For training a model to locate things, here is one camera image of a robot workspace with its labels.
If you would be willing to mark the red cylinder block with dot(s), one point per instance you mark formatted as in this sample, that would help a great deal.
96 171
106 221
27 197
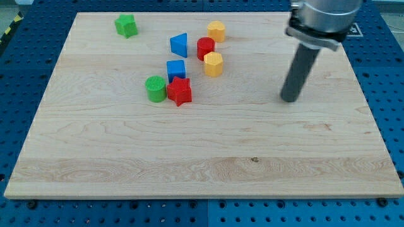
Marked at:
205 45

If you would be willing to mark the light wooden board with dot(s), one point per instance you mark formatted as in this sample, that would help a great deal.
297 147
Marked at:
96 135

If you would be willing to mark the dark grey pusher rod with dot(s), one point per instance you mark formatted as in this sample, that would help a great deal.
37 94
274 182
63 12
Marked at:
299 70

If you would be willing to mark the blue cube block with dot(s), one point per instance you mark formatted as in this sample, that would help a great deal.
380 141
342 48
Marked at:
175 69

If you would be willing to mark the yellow hexagon block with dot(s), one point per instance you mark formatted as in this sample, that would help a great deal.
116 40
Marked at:
213 64

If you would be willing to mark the yellow heart block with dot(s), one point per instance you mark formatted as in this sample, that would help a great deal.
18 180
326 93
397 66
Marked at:
216 30

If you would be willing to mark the white fiducial marker tag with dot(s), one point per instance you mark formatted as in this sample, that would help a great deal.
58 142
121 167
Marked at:
354 31

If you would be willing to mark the blue triangle block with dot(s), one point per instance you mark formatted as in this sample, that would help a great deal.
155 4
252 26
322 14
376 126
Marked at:
178 45

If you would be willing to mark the green star block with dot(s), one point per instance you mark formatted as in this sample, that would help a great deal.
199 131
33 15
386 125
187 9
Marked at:
126 25

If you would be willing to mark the red star block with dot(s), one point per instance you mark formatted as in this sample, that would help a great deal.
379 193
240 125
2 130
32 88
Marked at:
180 91

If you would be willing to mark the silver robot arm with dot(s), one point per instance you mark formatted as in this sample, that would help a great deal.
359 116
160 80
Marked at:
322 23

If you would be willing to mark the green cylinder block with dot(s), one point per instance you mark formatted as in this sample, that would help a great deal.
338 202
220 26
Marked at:
156 89

